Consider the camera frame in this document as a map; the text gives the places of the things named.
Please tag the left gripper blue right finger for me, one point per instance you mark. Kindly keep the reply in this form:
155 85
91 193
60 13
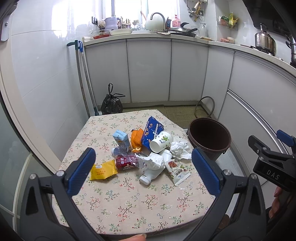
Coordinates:
209 171

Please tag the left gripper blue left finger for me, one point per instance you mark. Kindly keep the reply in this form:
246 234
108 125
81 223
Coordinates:
78 171

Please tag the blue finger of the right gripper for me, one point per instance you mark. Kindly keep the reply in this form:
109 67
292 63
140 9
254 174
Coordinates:
260 148
285 138

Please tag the yellow snack packet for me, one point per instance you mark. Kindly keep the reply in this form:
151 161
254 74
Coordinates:
103 171

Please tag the white snack wrapper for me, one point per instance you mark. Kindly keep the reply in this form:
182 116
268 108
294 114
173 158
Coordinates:
176 171

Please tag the white tissue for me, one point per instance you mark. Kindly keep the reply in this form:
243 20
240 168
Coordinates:
180 149

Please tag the clear plastic bottle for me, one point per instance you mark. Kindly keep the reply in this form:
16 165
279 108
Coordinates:
119 152

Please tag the red milk can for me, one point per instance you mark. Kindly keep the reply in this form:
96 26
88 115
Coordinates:
126 162

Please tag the light blue drink carton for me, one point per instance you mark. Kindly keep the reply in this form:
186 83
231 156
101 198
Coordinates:
122 140

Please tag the white floral paper cup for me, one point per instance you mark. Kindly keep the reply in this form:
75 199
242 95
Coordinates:
162 141

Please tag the white paper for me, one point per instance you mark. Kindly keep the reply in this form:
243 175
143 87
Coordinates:
153 161

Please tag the white plastic bottle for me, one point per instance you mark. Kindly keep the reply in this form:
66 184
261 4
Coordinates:
149 175

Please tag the orange peel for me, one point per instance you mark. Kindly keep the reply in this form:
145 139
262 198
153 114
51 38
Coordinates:
136 140

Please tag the blue cookie box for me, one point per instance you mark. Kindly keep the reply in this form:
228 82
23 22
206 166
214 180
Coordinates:
151 130

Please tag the dark brown trash bucket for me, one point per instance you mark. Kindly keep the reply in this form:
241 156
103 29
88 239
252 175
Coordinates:
209 135

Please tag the right hand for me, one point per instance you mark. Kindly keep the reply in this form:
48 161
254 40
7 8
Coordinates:
276 203

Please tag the left hand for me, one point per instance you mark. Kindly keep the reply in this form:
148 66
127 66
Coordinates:
139 237

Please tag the floral tablecloth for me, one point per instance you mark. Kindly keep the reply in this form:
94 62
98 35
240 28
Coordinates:
121 205

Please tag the green floor mat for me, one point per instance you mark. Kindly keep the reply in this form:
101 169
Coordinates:
181 115

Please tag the black garbage bag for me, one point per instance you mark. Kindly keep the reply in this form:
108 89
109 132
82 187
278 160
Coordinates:
112 103

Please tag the black wok pan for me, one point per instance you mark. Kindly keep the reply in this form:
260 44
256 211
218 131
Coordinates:
181 30

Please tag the pink soap bottle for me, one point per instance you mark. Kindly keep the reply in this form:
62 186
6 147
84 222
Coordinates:
176 22

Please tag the sink faucet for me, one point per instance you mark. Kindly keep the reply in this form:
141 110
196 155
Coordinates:
158 16

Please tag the purple electric kettle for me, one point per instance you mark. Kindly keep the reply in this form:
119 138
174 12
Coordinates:
113 23

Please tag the white kettle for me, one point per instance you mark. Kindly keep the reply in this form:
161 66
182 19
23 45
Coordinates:
154 24

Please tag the wall spice rack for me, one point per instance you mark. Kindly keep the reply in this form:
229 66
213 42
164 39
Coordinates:
231 21

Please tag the blue handled mop pole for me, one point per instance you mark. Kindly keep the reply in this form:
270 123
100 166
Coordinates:
81 49

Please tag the teal handled mop pole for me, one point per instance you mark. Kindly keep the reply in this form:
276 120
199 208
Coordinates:
75 43

